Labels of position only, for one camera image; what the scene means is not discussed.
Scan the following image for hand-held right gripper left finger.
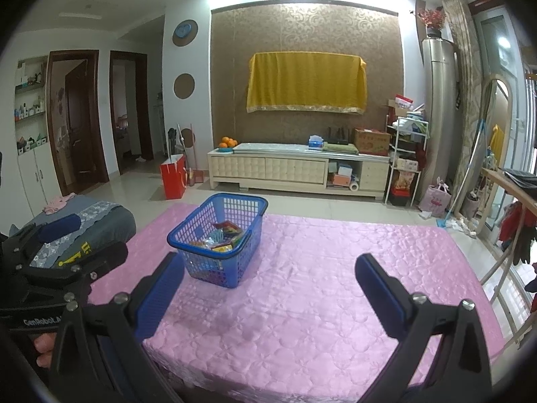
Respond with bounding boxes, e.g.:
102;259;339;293
42;252;186;403

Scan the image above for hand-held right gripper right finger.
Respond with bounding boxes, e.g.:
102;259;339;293
355;253;493;403

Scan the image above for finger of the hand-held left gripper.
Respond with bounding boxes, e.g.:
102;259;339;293
25;242;129;304
0;214;82;276

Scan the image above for blue plastic basket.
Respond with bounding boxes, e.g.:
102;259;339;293
166;192;270;290

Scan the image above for person's left hand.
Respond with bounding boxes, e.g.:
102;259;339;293
33;333;58;358

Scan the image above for pink cloth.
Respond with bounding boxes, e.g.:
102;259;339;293
44;192;77;216

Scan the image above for grey lace-trimmed pillow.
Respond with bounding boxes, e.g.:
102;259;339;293
16;195;137;270

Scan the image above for red paper bag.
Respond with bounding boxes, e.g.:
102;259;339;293
159;153;189;200

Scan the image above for dark wooden door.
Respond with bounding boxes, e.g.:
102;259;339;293
46;49;111;196

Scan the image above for pink shopping bag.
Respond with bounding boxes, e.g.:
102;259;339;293
419;177;453;213

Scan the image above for wooden railing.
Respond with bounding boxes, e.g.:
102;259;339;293
477;167;537;307

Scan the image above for white shelf rack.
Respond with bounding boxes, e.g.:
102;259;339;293
385;115;430;208

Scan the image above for green folded cloth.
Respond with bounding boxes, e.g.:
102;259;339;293
322;141;360;154

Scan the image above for cardboard box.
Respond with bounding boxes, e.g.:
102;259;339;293
352;128;391;156

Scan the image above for hanging red black clothes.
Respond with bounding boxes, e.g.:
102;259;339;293
498;200;537;266

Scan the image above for cream TV cabinet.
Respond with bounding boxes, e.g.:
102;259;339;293
207;142;391;200

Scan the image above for standing air conditioner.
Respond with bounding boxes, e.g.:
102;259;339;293
421;36;460;207

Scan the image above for patterned curtain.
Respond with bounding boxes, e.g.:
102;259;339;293
442;0;484;216

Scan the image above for yellow cloth cover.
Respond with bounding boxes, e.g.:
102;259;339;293
246;51;368;115

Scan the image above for red flower vase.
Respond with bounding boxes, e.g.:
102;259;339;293
416;7;447;39

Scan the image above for white wall shelf cabinet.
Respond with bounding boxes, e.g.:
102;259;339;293
14;55;49;203

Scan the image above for blue-handled mop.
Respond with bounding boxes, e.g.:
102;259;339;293
436;119;490;228

